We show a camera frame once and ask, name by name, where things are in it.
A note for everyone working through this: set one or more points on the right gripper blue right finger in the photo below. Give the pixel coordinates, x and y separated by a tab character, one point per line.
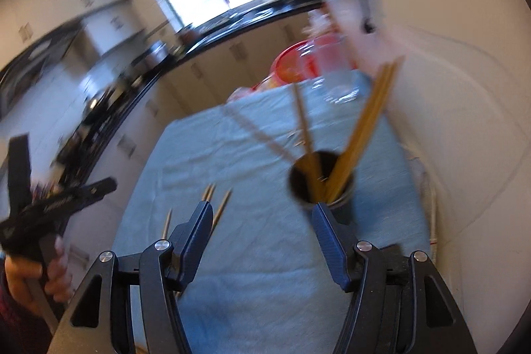
337	247

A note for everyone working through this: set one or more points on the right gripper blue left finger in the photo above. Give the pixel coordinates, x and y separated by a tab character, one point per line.
189	241

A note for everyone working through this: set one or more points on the wooden chopstick group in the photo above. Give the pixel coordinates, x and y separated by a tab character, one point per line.
361	138
371	125
219	211

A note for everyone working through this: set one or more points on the dark grey utensil holder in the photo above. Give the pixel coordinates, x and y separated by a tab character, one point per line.
342	208

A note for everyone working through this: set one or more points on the wooden chopstick diagonal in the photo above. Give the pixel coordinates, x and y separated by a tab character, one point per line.
254	131

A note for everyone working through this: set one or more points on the red jacket sleeve forearm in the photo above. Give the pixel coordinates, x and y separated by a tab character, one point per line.
21	331

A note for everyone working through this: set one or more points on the beige kitchen base cabinets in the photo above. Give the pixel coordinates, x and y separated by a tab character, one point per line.
125	155

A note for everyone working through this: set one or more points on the black kitchen countertop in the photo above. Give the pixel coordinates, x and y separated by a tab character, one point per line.
166	55

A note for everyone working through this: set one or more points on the person's left hand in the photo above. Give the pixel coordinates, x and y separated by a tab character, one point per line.
19	271

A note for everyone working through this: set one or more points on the blue terry towel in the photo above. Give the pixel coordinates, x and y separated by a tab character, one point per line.
263	285

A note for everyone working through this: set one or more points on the clear glass pitcher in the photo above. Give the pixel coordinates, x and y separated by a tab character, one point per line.
336	76

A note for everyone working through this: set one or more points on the red plastic basin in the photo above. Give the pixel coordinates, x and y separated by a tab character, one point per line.
303	63

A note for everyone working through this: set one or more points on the beige upper wall cabinets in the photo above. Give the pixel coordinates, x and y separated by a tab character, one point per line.
23	22

